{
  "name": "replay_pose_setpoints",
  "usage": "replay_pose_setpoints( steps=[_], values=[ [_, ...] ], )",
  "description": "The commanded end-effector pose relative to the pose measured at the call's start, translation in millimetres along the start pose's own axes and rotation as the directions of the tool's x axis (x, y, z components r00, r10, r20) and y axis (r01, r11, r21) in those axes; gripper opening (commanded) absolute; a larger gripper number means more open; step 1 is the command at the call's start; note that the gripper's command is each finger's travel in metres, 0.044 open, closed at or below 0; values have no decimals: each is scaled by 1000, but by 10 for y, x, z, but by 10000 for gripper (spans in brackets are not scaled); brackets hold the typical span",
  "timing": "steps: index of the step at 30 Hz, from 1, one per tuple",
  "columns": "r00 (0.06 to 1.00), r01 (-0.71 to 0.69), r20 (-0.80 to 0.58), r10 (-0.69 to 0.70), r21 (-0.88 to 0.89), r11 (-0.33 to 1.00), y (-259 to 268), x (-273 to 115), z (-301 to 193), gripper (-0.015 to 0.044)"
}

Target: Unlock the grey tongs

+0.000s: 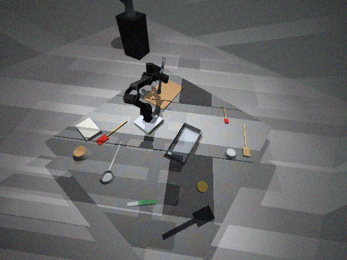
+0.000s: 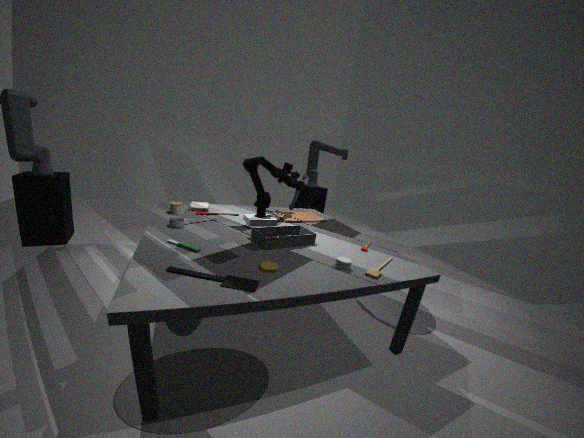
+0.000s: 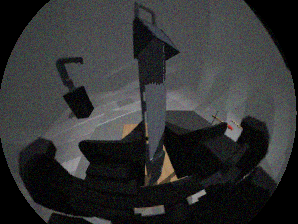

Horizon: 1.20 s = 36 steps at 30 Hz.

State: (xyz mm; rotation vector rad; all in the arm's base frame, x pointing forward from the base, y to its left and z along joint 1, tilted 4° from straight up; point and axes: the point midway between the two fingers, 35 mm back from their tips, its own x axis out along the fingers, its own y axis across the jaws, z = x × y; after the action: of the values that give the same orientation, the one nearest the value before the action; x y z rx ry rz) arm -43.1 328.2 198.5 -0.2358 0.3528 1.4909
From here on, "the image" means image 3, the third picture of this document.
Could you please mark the light wooden board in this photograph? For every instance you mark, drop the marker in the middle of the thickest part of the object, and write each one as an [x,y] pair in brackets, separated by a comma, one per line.
[168,174]

